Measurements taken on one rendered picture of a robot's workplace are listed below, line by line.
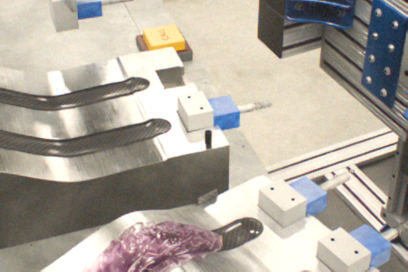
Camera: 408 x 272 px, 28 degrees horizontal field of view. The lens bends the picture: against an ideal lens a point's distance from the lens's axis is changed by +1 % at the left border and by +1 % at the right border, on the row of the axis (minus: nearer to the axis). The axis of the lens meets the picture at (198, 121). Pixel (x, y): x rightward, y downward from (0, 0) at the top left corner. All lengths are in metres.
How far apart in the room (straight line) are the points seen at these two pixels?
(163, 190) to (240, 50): 1.90
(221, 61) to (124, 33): 1.43
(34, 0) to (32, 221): 0.65
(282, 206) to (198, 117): 0.18
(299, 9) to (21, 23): 0.51
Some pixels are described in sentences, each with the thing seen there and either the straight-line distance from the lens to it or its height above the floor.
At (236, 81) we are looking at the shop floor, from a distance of 2.79.
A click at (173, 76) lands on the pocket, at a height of 0.87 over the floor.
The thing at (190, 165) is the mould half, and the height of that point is 0.87.
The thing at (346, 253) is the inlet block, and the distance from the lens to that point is 0.96.
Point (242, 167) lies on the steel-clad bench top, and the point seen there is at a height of 0.80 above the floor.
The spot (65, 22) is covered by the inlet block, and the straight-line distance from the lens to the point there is 1.30.
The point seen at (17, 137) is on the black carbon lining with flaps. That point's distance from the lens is 1.09.
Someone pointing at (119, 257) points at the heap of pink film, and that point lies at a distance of 0.90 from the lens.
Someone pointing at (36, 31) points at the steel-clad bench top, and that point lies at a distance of 1.53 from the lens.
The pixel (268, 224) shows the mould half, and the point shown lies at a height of 0.86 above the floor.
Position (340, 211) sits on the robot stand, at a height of 0.21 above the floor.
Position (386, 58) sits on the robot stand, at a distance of 1.43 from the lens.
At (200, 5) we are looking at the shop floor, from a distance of 3.25.
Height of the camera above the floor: 1.56
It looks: 37 degrees down
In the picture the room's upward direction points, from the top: 1 degrees counter-clockwise
